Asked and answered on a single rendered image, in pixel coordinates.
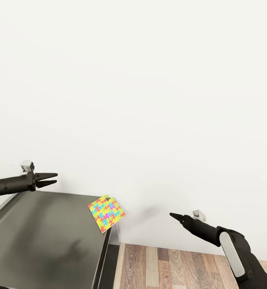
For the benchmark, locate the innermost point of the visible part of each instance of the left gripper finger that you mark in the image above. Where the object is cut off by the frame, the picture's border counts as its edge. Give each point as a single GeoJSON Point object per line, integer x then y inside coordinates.
{"type": "Point", "coordinates": [41, 176]}
{"type": "Point", "coordinates": [41, 184]}

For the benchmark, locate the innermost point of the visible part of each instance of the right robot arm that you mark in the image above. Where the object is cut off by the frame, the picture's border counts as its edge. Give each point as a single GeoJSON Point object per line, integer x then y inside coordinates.
{"type": "Point", "coordinates": [245, 267]}

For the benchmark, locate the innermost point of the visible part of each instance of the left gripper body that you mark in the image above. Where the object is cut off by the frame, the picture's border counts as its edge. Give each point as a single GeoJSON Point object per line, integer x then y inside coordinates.
{"type": "Point", "coordinates": [19, 184]}

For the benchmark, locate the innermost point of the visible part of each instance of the jigsaw puzzle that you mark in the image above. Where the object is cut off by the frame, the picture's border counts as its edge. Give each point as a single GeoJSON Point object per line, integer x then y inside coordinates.
{"type": "Point", "coordinates": [106, 213]}

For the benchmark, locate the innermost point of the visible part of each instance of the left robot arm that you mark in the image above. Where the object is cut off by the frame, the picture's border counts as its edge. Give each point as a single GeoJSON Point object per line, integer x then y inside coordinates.
{"type": "Point", "coordinates": [26, 181]}

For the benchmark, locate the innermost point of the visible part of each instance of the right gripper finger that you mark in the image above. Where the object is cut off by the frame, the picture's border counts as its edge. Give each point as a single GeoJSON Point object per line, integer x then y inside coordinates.
{"type": "Point", "coordinates": [179, 217]}

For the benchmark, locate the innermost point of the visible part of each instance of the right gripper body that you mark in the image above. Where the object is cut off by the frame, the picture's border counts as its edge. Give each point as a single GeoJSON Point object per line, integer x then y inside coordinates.
{"type": "Point", "coordinates": [195, 227]}

